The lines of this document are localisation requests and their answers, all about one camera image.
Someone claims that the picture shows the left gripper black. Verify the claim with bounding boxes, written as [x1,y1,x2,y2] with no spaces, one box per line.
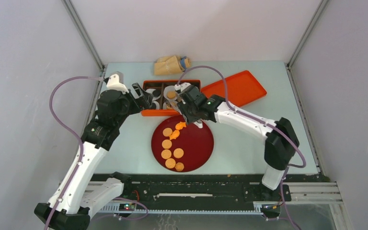
[114,82,153,127]

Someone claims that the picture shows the orange cookie box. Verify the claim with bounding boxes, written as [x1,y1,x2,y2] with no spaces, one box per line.
[140,79,202,117]

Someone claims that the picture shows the dark red round plate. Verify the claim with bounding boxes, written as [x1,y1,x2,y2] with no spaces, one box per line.
[151,115,214,173]

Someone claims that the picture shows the orange box lid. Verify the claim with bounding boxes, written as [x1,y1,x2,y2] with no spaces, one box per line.
[201,70,267,107]

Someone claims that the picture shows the metal tongs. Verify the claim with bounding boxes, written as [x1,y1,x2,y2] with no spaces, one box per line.
[164,89,203,129]

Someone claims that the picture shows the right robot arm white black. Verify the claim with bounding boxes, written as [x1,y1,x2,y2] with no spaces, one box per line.
[174,83,299,200]

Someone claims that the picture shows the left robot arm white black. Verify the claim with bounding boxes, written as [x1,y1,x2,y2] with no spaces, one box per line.
[34,83,152,230]

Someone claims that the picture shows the orange fish cookie upper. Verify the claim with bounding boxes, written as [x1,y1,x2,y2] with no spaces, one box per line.
[175,122,187,130]

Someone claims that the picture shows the orange fish cookie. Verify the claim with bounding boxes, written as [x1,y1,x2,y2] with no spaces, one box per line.
[169,130,180,140]
[175,122,187,130]

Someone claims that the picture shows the orange fish cookie lower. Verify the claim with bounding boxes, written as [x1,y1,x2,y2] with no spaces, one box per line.
[169,130,180,140]

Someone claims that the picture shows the beige cloth bundle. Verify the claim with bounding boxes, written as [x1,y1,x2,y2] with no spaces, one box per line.
[153,55,192,76]

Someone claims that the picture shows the swirl tan cookie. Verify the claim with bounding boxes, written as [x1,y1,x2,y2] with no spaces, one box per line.
[174,162,184,172]

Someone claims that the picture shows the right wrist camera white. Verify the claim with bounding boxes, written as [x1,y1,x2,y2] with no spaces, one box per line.
[174,82,192,94]

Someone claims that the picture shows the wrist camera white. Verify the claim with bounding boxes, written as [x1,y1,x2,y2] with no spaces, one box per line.
[104,71,129,94]
[174,82,192,94]

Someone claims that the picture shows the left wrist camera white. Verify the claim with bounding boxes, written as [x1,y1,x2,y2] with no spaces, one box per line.
[104,71,129,94]

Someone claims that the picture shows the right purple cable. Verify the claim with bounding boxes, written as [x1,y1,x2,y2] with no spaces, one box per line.
[177,66,307,230]

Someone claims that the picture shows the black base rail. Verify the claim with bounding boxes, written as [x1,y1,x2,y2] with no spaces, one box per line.
[114,173,291,211]

